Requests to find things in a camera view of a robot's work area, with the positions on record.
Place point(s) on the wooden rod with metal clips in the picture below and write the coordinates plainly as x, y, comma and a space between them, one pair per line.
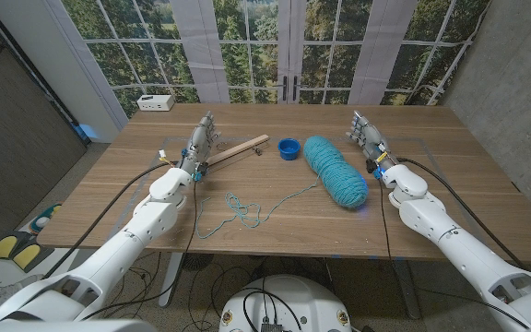
240, 148

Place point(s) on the yellow black floor pad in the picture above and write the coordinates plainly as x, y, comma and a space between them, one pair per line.
3, 247
27, 256

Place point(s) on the grey table leg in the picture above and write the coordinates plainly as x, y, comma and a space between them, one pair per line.
407, 290

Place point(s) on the teal yarn skein with strand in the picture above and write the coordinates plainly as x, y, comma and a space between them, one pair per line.
334, 170

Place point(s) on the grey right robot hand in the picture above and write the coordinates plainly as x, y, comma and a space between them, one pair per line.
372, 140

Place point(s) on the blue plastic cup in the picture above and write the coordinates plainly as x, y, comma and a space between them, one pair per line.
289, 147

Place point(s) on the printed window forest backdrop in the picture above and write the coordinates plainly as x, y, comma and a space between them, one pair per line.
247, 46

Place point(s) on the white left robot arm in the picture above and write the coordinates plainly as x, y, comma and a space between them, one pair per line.
122, 244

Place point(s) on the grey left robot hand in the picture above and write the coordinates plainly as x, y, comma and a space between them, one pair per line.
199, 143

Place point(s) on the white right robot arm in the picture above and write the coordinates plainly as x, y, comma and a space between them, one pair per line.
454, 240

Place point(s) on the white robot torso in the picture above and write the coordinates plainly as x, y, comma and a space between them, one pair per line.
288, 304

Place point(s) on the white table leg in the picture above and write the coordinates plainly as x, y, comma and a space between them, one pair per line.
171, 276

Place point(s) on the teal floor device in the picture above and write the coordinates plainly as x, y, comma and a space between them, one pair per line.
43, 221

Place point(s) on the white power strip box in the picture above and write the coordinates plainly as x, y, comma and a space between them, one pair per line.
155, 102

